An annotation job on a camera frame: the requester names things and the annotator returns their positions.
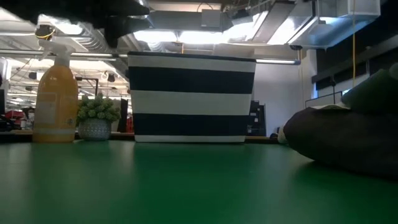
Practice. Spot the dark grey shorts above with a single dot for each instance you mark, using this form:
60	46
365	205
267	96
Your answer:
348	137

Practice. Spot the black equipment cabinet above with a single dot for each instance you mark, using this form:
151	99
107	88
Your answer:
258	119

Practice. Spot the green table mat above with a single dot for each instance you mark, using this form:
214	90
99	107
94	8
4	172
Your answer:
186	186

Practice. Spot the grey office partition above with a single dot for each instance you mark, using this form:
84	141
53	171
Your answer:
323	101

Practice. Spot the beige folded garment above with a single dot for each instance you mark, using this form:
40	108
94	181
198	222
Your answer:
281	137

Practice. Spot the ceiling tube light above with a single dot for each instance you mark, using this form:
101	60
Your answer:
276	61

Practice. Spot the navy white striped laundry basket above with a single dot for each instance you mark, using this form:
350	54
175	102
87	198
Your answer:
189	81

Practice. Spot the dark green garment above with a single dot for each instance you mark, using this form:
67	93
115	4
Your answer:
373	93

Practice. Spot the orange spray bottle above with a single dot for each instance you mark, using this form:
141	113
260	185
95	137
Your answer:
56	102

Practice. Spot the rectangular metal ceiling duct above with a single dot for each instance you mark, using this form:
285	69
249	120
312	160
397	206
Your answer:
326	28

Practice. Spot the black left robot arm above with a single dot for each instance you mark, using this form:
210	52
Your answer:
77	9

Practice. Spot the potted green succulent plant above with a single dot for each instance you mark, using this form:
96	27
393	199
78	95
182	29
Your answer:
96	109

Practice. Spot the black round ceiling fixture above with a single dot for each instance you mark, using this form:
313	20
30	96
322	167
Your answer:
45	31

